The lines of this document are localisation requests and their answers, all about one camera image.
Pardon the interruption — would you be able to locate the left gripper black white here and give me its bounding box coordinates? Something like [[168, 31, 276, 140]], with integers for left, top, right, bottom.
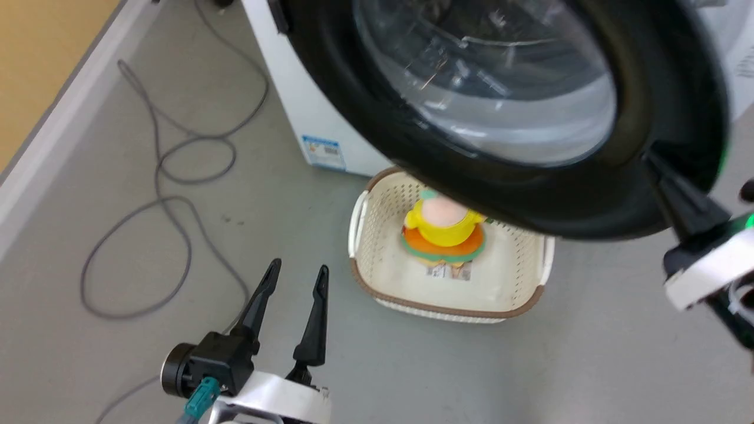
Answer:
[[161, 258, 332, 424]]

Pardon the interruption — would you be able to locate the teal connector cable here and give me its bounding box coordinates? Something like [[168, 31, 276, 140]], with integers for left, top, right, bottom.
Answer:
[[176, 377, 222, 424]]

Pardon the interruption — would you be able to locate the black round washing machine door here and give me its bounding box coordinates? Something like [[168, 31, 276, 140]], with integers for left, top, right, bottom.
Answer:
[[268, 0, 731, 241]]

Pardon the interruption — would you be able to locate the yellow orange plush doll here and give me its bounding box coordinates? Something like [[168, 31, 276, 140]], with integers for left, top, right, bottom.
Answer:
[[400, 188, 490, 281]]

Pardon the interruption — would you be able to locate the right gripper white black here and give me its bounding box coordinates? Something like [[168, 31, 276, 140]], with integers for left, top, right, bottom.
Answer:
[[644, 151, 754, 312]]

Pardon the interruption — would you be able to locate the grey power cable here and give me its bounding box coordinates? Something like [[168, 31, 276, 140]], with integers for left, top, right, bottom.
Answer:
[[80, 0, 271, 424]]

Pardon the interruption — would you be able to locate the blue energy label sticker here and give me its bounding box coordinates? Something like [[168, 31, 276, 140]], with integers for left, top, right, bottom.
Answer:
[[301, 135, 348, 172]]

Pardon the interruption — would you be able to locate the white washing machine body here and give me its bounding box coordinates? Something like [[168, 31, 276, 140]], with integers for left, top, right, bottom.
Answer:
[[242, 0, 754, 177]]

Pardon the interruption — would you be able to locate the cream perforated laundry basket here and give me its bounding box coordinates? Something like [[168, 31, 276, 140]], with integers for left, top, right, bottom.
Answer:
[[348, 167, 556, 325]]

